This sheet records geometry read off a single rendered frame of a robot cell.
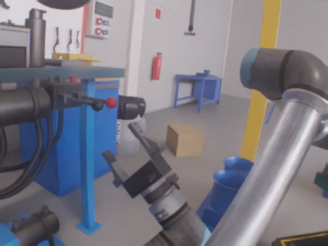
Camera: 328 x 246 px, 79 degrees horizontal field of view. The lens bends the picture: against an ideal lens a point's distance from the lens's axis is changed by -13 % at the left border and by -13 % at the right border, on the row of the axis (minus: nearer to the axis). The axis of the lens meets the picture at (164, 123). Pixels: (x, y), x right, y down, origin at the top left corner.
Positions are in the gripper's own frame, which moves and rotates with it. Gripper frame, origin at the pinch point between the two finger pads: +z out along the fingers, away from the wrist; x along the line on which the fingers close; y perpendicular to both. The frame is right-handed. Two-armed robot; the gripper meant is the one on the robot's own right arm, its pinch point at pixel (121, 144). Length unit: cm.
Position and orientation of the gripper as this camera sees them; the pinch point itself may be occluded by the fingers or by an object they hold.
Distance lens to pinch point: 60.5
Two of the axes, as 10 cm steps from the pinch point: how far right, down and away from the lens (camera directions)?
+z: -6.1, -7.8, 1.7
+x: -6.4, 6.0, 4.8
